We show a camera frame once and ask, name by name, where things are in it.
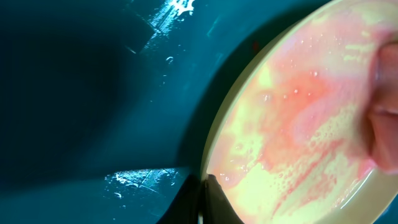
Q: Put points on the teal plastic tray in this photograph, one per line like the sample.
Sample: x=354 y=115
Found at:
x=106 y=105

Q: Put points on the green and pink sponge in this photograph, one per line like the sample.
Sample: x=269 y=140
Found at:
x=379 y=120

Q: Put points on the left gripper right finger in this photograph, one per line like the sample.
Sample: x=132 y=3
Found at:
x=217 y=209

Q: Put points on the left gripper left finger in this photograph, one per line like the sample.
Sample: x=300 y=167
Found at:
x=184 y=207

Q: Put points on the yellow plate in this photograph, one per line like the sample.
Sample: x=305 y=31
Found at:
x=286 y=145

